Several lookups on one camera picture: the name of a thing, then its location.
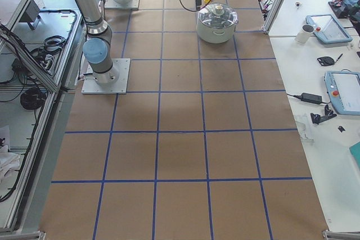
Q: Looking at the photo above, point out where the lower teach pendant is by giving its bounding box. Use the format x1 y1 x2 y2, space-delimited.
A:
324 71 359 116

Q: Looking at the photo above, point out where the clear plastic block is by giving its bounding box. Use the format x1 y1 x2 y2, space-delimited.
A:
294 114 314 144

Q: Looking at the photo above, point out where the black power adapter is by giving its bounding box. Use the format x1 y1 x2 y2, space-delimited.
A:
287 92 330 105

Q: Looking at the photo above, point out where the black bracket part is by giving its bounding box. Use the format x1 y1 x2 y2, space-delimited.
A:
310 105 337 125

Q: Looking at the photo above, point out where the upper teach pendant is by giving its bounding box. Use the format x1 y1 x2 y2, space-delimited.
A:
305 14 353 44

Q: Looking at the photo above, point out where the coiled black cable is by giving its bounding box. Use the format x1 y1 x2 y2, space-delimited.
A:
20 87 46 110

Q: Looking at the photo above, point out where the teach pendant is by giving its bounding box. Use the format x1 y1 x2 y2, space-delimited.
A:
305 14 353 44
324 71 359 116

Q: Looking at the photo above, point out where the glass pot lid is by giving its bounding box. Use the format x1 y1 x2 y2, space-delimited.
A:
197 3 238 29

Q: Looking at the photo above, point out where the white mug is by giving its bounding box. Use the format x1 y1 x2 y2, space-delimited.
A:
295 24 314 44

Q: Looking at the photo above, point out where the small black round object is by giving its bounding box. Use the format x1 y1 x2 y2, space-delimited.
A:
317 56 335 66

